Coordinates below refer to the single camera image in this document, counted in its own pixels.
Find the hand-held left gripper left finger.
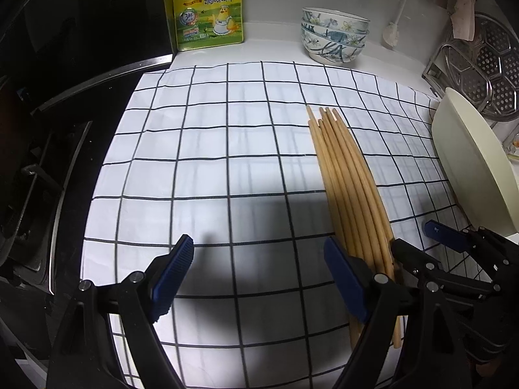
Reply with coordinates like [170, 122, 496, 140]
[46, 234, 195, 389]

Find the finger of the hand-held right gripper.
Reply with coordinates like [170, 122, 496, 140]
[423, 220, 519, 270]
[390, 238, 497, 298]

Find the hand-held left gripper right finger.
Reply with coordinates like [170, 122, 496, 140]
[323, 236, 473, 389]

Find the bundle of wooden chopsticks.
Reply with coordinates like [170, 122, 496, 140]
[306, 105, 404, 350]

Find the large white bowl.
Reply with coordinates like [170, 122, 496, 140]
[431, 86, 519, 236]

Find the white black grid cloth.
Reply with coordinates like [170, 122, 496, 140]
[79, 61, 473, 389]

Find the stainless steel steamer tray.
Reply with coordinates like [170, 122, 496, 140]
[446, 12, 519, 122]
[422, 42, 493, 98]

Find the black gas stove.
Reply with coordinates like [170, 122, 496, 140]
[0, 65, 96, 296]

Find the white dish brush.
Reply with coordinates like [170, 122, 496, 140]
[383, 0, 411, 47]

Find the blue floral ceramic bowl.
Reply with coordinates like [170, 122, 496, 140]
[301, 7, 371, 35]
[302, 34, 366, 65]
[301, 24, 369, 48]

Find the pink cloth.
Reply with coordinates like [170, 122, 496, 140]
[430, 0, 478, 42]

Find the yellow seasoning pouch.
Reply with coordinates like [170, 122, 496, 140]
[162, 0, 246, 53]

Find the black glass appliance panel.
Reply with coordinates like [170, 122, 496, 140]
[0, 0, 176, 104]

